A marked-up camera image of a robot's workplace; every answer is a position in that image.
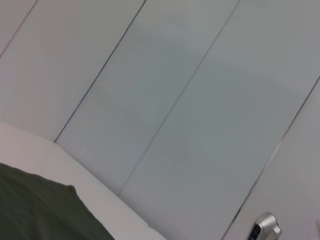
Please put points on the dark green FREE t-shirt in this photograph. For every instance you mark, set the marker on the dark green FREE t-shirt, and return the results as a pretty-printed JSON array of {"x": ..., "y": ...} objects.
[{"x": 37, "y": 212}]

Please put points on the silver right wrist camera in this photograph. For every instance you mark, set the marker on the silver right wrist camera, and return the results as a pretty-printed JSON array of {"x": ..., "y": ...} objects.
[{"x": 266, "y": 222}]

